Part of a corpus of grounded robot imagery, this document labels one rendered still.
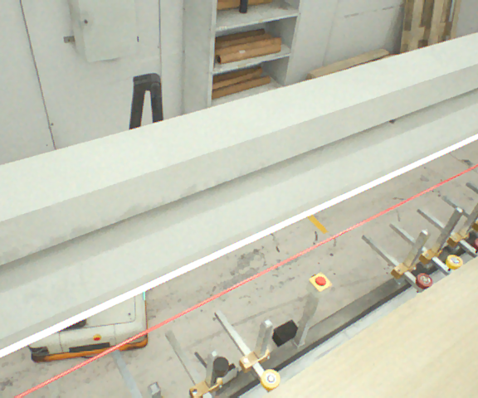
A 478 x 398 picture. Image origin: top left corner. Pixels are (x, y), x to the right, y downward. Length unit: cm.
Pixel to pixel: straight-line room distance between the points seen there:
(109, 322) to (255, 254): 125
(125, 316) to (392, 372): 154
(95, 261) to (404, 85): 44
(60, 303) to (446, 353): 206
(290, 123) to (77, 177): 23
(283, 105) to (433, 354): 192
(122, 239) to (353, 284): 317
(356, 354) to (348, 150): 164
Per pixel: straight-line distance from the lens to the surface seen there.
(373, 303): 264
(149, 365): 307
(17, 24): 365
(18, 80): 382
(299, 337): 230
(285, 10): 419
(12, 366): 323
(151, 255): 50
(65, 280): 48
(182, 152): 46
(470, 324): 253
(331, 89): 60
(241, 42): 425
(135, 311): 293
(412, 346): 233
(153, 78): 226
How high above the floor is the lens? 275
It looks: 44 degrees down
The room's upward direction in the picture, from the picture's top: 8 degrees clockwise
